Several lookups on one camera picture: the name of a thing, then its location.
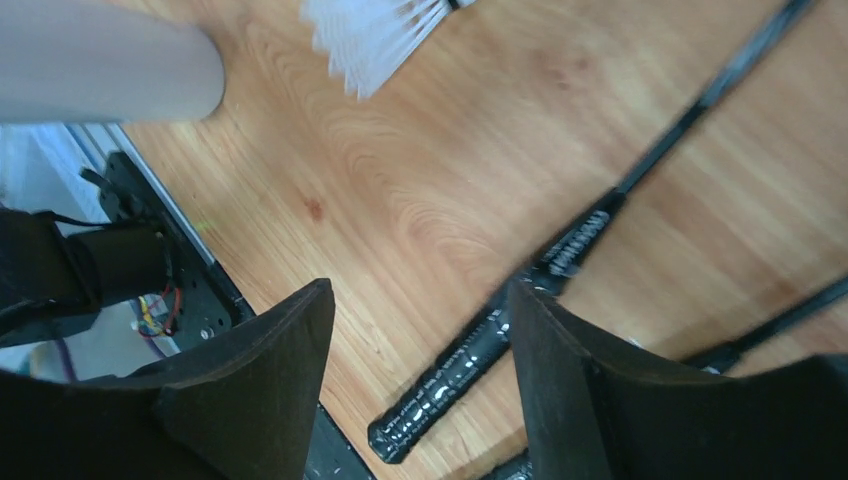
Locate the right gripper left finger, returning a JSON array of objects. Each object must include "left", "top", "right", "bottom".
[{"left": 1, "top": 278, "right": 335, "bottom": 479}]

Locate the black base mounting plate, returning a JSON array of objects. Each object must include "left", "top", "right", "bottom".
[{"left": 81, "top": 151, "right": 371, "bottom": 479}]

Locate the white shuttlecock tube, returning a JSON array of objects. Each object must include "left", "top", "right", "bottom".
[{"left": 1, "top": 1, "right": 226, "bottom": 124}]

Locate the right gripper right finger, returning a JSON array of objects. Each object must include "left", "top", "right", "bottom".
[{"left": 508, "top": 282, "right": 847, "bottom": 479}]

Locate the left black badminton racket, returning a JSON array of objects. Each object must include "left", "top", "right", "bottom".
[{"left": 367, "top": 0, "right": 812, "bottom": 464}]

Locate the white shuttlecock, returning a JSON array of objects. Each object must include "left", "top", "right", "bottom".
[{"left": 300, "top": 0, "right": 474, "bottom": 100}]

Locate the black badminton racket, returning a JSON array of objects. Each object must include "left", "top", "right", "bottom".
[
  {"left": 367, "top": 0, "right": 812, "bottom": 464},
  {"left": 476, "top": 274, "right": 848, "bottom": 480}
]

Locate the right black badminton racket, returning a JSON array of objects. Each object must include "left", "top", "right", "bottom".
[{"left": 476, "top": 274, "right": 848, "bottom": 480}]

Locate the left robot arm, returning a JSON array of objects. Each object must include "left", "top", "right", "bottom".
[{"left": 1, "top": 208, "right": 173, "bottom": 347}]

